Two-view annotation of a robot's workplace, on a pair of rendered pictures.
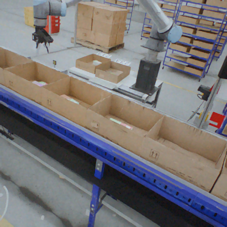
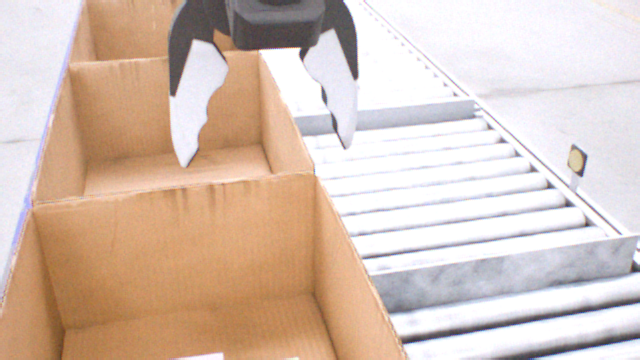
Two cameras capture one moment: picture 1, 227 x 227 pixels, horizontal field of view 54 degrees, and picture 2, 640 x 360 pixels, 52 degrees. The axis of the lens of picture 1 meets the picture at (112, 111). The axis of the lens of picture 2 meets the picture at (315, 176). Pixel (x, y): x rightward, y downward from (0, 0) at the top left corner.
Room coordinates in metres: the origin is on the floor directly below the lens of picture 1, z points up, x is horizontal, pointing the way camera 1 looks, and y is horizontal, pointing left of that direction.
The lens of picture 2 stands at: (1.35, 0.26, 1.39)
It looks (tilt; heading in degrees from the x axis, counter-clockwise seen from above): 30 degrees down; 50
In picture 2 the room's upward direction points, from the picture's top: straight up
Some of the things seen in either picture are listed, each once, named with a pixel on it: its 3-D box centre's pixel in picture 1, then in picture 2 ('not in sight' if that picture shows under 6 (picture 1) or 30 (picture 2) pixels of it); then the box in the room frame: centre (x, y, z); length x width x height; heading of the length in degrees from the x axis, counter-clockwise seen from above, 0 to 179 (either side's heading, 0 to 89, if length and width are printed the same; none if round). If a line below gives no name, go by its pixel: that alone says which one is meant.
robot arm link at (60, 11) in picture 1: (56, 9); not in sight; (1.66, 0.51, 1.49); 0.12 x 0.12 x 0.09; 28
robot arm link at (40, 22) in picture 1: (40, 21); not in sight; (1.59, 0.60, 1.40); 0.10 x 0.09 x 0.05; 153
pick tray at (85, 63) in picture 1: (93, 63); not in sight; (2.64, 0.34, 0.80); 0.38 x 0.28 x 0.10; 156
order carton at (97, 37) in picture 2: not in sight; (167, 65); (1.89, 1.31, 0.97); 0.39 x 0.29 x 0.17; 63
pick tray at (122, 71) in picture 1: (113, 71); not in sight; (2.47, 0.07, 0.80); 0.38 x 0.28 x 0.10; 159
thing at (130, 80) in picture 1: (116, 76); not in sight; (2.50, 0.02, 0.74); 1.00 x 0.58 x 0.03; 65
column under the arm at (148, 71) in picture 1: (147, 74); not in sight; (2.26, -0.30, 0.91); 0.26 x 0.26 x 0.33; 65
